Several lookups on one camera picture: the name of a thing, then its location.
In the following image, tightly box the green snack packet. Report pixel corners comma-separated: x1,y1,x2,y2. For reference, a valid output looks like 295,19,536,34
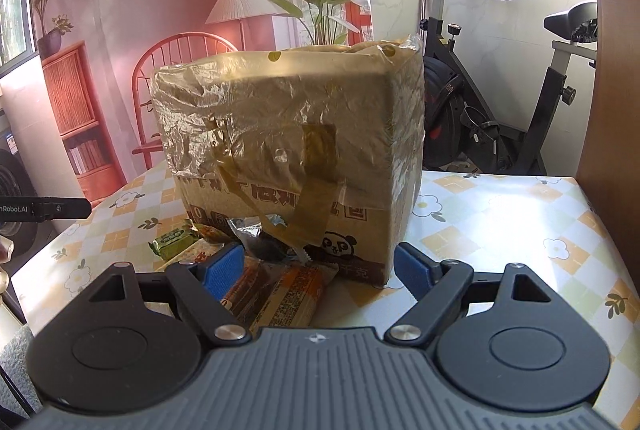
149,228,200,261

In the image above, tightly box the orange snack bar wrapper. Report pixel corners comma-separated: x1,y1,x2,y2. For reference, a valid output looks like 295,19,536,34
250,263,338,336

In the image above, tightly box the brown snack bar wrapper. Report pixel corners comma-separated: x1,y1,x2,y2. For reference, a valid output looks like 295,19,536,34
220,256,288,327

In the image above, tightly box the black exercise bike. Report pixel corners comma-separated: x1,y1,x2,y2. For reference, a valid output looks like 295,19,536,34
419,0,598,176

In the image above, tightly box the taped cardboard box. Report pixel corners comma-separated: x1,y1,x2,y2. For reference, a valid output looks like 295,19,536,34
150,37,424,286

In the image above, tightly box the wooden headboard panel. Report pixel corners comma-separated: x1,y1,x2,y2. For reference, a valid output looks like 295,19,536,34
577,0,639,283

